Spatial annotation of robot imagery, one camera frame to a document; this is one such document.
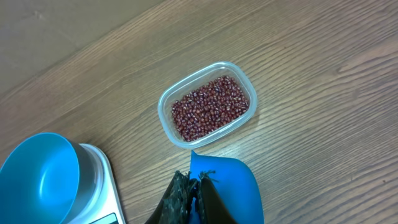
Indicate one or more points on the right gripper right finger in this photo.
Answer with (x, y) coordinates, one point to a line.
(209, 205)

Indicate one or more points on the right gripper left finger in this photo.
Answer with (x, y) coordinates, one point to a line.
(176, 202)

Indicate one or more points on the blue plastic measuring scoop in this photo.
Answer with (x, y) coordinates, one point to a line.
(236, 185)

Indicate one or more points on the white digital kitchen scale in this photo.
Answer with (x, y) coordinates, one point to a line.
(104, 205)

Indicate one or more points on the teal blue bowl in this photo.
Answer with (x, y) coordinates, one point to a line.
(46, 179)

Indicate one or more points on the red adzuki beans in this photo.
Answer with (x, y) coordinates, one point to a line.
(209, 108)

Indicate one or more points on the clear plastic food container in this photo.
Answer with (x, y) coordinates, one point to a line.
(194, 81)

